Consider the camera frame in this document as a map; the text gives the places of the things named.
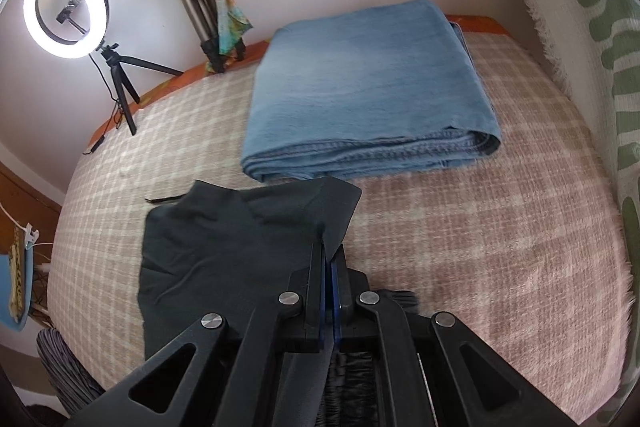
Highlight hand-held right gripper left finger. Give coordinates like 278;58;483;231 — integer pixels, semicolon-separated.
65;242;332;427

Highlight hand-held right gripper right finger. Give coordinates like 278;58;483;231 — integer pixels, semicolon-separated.
329;243;576;427

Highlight dark green t-shirt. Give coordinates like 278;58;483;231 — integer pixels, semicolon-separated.
139;177;416;427

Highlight folded blue jeans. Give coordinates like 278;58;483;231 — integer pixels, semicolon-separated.
241;0;502;184

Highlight person's striped clothing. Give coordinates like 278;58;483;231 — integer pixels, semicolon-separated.
37;327;107;419

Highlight black tripod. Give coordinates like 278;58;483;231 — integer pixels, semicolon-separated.
92;42;184;136

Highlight yellow patterned cloth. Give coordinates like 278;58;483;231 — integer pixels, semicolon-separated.
10;227;27;314

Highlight light blue chair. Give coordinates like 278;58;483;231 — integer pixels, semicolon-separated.
0;252;34;333

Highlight wooden door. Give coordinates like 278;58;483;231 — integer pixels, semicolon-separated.
0;162;64;259

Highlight silver folded tripod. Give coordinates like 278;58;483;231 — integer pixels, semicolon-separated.
151;0;246;74

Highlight white green patterned blanket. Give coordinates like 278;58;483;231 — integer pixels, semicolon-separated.
517;0;640;390

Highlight black phone holder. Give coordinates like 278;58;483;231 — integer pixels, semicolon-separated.
56;0;86;28

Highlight black cable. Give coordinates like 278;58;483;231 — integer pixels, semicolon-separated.
82;52;132;156

